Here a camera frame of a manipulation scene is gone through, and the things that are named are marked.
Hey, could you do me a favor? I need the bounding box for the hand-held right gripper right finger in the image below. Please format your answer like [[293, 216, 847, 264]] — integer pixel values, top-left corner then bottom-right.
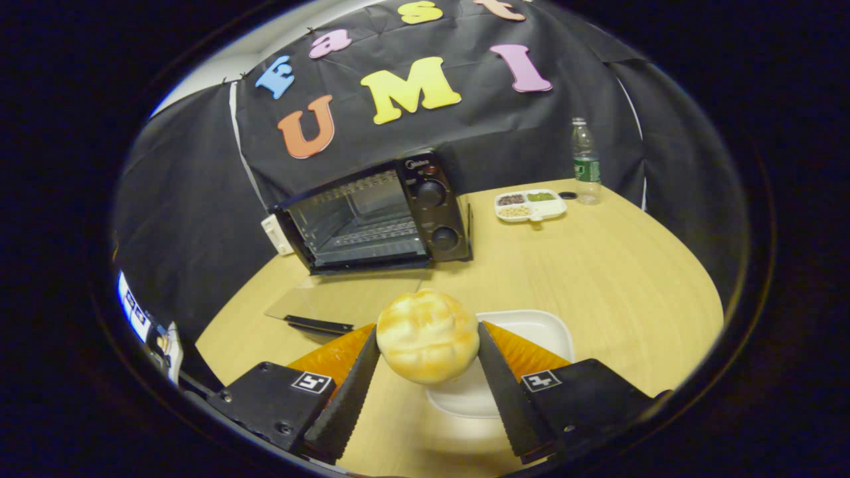
[[477, 321, 655, 464]]

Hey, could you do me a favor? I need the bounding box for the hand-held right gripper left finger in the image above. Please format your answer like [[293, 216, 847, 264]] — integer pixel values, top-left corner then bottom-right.
[[206, 323, 381, 464]]

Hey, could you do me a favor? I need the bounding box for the golden bread bun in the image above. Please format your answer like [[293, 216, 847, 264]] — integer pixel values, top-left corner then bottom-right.
[[376, 289, 480, 386]]

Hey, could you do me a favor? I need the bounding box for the black electric oven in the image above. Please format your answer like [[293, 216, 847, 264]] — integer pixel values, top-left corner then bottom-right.
[[264, 151, 473, 335]]

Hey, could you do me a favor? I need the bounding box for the white square plate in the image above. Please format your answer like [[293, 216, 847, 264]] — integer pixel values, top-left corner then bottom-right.
[[425, 309, 576, 419]]

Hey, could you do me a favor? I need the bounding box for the white toaster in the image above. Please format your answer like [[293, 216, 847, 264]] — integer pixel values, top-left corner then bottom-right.
[[261, 214, 294, 256]]

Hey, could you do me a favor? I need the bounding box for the white divided snack tray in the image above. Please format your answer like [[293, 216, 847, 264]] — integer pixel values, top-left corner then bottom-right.
[[494, 189, 568, 223]]

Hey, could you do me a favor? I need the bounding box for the blue and white banner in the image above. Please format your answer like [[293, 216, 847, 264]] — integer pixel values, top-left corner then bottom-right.
[[118, 269, 155, 345]]

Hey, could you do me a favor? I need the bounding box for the clear plastic water bottle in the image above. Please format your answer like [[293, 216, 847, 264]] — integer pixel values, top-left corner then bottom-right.
[[571, 118, 602, 205]]

